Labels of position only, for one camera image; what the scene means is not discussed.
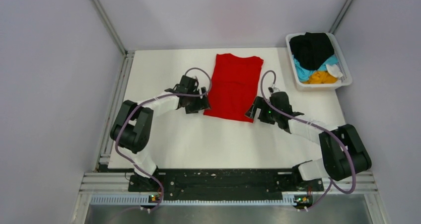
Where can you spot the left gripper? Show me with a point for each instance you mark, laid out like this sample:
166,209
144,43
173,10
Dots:
202,104

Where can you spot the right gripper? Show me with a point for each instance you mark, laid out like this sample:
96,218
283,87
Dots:
258,104

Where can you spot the red t shirt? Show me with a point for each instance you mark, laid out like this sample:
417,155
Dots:
234,86

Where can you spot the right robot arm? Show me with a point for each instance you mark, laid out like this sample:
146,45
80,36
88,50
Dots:
343,152

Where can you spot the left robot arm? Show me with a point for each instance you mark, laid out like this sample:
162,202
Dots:
132,127

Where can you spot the light blue t shirt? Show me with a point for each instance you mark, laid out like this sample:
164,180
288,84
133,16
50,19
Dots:
304,74

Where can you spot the yellow t shirt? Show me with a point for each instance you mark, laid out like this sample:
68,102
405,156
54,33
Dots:
321,77

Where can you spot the black t shirt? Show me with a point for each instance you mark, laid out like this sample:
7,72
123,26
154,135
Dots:
311,49

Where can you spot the white cloth in basket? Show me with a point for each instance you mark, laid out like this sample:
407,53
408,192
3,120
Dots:
334,71

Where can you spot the white plastic basket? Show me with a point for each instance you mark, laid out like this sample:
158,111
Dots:
344,81

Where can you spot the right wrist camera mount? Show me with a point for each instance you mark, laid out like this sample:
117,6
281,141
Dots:
273,89

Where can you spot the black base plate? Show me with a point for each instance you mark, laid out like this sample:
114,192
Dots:
224,184

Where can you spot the white cable duct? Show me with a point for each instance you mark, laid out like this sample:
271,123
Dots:
145,200

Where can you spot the aluminium frame rail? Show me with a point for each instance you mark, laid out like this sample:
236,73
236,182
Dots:
81,206

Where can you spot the right aluminium corner post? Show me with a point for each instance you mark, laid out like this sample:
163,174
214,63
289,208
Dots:
341,15

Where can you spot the aluminium corner post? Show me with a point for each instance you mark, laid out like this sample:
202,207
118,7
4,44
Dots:
341,15
100,10

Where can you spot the left aluminium corner post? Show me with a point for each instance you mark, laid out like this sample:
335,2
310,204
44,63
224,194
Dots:
100,10

